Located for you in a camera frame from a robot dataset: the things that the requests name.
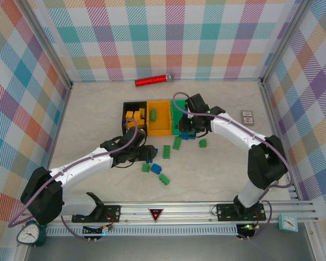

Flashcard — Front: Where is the green plastic bin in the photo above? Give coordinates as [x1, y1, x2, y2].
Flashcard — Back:
[170, 99, 198, 136]

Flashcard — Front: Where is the yellow plastic bin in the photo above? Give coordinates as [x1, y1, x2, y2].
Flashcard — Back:
[146, 100, 173, 136]

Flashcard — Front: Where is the black plastic bin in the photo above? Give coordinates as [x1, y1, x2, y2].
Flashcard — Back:
[122, 101, 149, 136]

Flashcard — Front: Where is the small card deck box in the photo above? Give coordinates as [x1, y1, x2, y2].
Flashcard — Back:
[240, 110, 255, 126]

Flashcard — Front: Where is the red glitter tube silver cap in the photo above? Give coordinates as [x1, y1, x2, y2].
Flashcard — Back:
[135, 72, 174, 88]

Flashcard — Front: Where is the red triangle emblem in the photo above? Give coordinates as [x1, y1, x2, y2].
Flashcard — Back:
[148, 208, 165, 222]

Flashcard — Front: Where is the small black controller board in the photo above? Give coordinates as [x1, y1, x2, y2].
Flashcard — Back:
[83, 224, 115, 236]
[236, 222, 261, 240]

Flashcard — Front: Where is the mint square clock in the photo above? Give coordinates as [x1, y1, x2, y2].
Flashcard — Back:
[277, 213, 299, 232]

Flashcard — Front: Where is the dark green alarm clock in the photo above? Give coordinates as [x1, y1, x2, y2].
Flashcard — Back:
[16, 219, 47, 247]

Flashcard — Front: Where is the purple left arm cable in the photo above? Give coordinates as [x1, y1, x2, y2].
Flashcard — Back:
[7, 117, 139, 243]

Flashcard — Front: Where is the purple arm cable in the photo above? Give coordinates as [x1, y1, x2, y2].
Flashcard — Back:
[172, 92, 294, 242]
[7, 117, 139, 243]

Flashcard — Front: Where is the long aluminium base rail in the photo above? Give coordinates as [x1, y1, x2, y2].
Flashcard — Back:
[19, 200, 317, 226]

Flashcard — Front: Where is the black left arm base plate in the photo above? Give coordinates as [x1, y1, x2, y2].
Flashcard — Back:
[71, 204, 122, 224]

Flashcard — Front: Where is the aluminium side rail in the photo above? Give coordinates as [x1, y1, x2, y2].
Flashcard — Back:
[36, 84, 73, 204]
[259, 80, 299, 202]

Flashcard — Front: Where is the slotted white cable duct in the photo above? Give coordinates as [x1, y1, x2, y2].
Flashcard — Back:
[45, 224, 239, 237]

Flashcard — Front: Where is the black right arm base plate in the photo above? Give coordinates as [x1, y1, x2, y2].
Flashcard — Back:
[215, 203, 267, 222]

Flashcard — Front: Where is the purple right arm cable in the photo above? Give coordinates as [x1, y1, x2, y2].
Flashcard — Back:
[172, 92, 294, 242]

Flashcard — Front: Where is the aluminium frame post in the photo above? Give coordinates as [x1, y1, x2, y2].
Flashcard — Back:
[21, 0, 73, 89]
[259, 0, 316, 85]

